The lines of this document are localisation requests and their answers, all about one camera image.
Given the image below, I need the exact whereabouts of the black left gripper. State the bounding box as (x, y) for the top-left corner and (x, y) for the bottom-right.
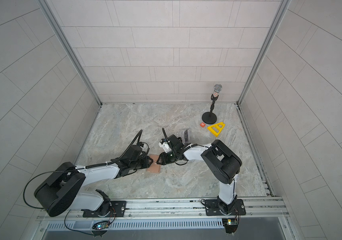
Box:
(129, 156), (156, 171)

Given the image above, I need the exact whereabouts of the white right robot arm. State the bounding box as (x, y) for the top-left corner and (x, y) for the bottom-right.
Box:
(157, 135), (242, 208)

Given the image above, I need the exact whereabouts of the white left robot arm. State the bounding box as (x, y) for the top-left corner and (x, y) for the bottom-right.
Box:
(34, 145), (154, 217)

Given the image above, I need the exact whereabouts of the black card in stand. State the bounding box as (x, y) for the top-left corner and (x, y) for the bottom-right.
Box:
(184, 129), (189, 142)

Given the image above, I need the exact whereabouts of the clear acrylic card stand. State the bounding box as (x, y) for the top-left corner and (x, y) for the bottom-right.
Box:
(180, 129), (189, 142)

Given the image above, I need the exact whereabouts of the black microphone stand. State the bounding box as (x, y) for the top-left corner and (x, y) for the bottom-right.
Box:
(202, 84), (222, 125)

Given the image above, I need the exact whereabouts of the yellow triangle block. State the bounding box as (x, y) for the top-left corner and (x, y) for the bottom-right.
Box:
(207, 122), (225, 137)

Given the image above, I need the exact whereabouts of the left green circuit board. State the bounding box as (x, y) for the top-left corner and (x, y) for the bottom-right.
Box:
(92, 221), (110, 231)

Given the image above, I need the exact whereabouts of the white ventilation grille strip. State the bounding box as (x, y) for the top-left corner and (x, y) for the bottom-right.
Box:
(47, 219), (224, 232)

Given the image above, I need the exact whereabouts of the right circuit board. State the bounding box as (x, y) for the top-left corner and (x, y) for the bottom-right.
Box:
(222, 219), (239, 234)

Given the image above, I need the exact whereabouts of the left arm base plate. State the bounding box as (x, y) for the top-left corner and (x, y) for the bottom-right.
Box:
(82, 201), (127, 218)

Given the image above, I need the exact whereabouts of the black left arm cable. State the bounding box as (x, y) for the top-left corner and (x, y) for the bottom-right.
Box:
(23, 169), (70, 210)

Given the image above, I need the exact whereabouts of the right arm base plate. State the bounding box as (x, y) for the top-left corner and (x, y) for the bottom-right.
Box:
(200, 198), (246, 216)

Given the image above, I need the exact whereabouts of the aluminium mounting rail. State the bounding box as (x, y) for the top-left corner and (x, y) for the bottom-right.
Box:
(36, 196), (290, 222)

